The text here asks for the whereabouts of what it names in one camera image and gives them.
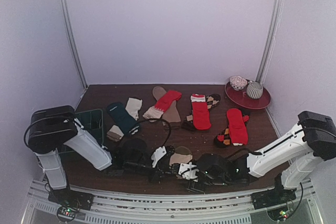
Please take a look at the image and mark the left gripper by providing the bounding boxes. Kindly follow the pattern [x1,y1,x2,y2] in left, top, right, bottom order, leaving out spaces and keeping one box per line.
[125,159,175,185]

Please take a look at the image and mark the beige brown striped long sock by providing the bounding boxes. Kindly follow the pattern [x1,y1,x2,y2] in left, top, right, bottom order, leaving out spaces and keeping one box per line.
[169,146,193,177]

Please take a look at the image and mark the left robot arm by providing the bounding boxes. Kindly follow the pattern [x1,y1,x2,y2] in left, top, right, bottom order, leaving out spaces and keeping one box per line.
[24,105,167,205]

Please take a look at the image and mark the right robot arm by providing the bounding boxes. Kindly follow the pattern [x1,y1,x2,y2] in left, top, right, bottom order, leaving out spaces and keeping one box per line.
[178,111,335,204]

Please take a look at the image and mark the tan brown sock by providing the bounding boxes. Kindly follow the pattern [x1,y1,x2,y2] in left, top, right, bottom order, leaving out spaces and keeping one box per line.
[152,86,181,129]

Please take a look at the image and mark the red and cream sock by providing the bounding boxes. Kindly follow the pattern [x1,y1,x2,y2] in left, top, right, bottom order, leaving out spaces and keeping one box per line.
[143,90,182,119]

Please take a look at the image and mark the long red sock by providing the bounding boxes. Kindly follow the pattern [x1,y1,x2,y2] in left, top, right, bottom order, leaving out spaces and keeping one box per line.
[191,94,212,131]

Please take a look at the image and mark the dark teal sock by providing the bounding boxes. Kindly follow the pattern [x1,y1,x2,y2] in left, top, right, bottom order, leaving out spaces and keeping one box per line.
[106,102,140,135]

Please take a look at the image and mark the cream white sock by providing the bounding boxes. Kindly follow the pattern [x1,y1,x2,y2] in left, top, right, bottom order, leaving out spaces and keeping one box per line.
[125,98,142,121]

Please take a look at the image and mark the short red sock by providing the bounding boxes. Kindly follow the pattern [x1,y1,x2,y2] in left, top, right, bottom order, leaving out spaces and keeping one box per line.
[226,108,249,146]

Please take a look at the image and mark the dark green compartment tray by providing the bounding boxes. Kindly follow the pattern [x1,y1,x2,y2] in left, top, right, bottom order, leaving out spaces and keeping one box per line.
[58,109,106,160]

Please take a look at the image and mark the argyle patterned sock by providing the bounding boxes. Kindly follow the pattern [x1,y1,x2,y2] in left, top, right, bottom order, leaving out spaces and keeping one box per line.
[181,93,221,131]

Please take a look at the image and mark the red round plate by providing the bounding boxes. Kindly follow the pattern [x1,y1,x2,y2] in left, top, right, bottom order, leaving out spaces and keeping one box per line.
[225,82,271,110]

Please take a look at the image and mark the patterned small bowl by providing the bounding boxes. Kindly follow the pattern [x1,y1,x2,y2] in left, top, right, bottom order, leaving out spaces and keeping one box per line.
[229,76,248,91]

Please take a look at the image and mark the striped ceramic cup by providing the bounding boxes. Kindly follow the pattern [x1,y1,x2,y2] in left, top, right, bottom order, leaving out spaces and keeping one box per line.
[246,81,264,100]

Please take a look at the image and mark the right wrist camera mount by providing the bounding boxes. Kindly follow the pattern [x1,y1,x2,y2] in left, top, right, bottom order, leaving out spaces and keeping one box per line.
[178,162,199,182]

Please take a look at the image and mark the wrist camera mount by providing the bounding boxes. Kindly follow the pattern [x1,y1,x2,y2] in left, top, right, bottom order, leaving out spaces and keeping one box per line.
[151,146,167,168]
[178,162,199,182]

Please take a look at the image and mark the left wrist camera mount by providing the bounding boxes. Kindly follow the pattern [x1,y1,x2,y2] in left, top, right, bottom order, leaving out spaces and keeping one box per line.
[151,146,167,168]

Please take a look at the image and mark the left aluminium corner post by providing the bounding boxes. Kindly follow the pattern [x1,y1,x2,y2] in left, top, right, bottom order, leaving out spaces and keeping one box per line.
[59,0,88,90]

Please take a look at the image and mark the aluminium corner post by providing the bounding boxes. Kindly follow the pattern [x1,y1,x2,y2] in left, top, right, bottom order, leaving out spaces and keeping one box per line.
[59,0,88,90]
[256,0,284,83]

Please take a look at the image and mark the right aluminium corner post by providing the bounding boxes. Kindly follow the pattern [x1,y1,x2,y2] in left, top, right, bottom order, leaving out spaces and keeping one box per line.
[256,0,284,83]

